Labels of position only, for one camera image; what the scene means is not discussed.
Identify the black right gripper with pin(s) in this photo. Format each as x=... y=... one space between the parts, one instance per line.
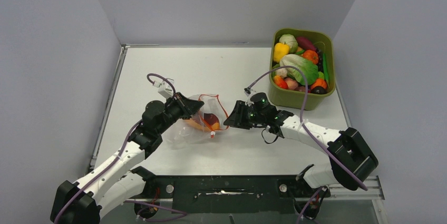
x=237 y=119

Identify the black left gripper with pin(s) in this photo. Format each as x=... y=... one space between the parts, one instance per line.
x=192 y=106

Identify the red orange fruit slice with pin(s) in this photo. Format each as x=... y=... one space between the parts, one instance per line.
x=206 y=122

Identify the clear orange zip top bag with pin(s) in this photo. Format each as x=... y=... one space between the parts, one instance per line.
x=180 y=133

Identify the white garlic bulb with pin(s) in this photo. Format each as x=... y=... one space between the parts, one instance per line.
x=282 y=72

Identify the green white lettuce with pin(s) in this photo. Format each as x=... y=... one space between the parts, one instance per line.
x=309 y=69

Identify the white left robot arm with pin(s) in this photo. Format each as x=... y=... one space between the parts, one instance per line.
x=119 y=177

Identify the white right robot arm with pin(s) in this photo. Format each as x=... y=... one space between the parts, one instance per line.
x=351 y=160

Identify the olive green plastic bin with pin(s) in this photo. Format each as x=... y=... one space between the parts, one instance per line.
x=294 y=99

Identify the pink peach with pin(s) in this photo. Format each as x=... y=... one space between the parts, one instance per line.
x=291 y=83

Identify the yellow bell pepper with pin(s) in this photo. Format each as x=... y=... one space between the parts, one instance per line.
x=279 y=51

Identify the dark round plum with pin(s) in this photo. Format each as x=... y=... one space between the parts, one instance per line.
x=318 y=90

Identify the orange round fruit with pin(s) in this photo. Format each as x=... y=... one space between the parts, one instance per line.
x=319 y=83

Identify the pale green cabbage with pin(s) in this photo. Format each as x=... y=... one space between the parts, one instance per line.
x=289 y=40

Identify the orange tangerine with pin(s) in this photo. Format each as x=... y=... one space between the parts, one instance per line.
x=311 y=56

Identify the green chili pepper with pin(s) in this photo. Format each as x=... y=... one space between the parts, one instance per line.
x=325 y=68

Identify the purple sweet potato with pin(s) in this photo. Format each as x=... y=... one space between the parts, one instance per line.
x=305 y=43

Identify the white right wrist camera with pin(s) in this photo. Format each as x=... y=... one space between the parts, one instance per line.
x=249 y=92

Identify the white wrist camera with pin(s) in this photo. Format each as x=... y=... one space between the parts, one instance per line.
x=165 y=89
x=249 y=92

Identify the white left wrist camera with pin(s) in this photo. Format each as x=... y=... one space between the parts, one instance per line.
x=165 y=89

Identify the black mounting base plate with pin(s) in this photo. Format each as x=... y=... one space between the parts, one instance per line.
x=229 y=194

